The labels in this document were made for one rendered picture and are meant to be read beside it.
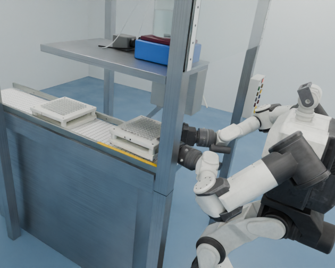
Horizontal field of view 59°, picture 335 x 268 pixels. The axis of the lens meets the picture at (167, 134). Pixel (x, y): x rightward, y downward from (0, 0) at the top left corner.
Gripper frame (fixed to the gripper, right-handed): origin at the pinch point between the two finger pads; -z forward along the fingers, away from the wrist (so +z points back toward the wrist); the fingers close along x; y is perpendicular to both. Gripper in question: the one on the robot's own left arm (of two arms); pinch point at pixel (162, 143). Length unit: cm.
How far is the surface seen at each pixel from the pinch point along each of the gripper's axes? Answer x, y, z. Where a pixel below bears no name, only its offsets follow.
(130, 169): 13.5, -9.9, -8.2
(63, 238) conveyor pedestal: 90, -12, -56
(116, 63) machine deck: -33.4, -16.0, -14.8
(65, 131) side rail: 9, -15, -48
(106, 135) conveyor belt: 11.2, 0.2, -35.4
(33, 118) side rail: 10, -19, -71
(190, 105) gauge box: -16.3, 13.2, 2.5
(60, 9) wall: -3, 205, -372
